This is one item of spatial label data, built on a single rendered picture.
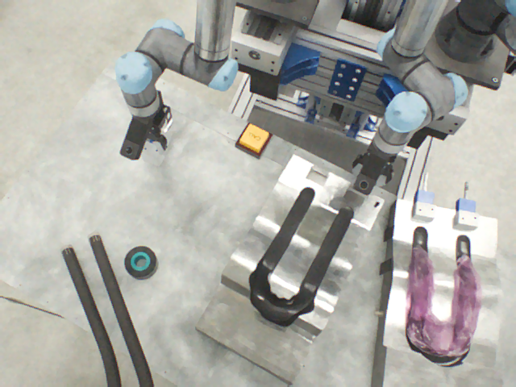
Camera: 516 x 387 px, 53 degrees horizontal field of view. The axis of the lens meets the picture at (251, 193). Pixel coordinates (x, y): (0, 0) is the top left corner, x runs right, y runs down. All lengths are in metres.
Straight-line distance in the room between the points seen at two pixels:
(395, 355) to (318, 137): 1.15
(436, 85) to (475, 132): 1.46
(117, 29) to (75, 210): 1.47
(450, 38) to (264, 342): 0.86
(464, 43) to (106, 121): 0.96
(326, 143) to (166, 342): 1.16
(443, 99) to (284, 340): 0.64
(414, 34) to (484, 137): 1.55
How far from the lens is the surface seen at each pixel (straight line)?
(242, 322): 1.26
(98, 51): 2.71
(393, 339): 1.30
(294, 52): 1.51
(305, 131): 2.18
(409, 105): 1.12
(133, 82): 1.12
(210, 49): 1.10
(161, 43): 1.18
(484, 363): 1.37
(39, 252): 1.45
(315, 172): 1.38
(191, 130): 1.50
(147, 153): 1.42
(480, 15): 1.34
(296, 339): 1.27
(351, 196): 1.37
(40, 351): 2.25
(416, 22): 1.11
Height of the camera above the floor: 2.11
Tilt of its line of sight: 69 degrees down
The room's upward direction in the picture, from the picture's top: 4 degrees clockwise
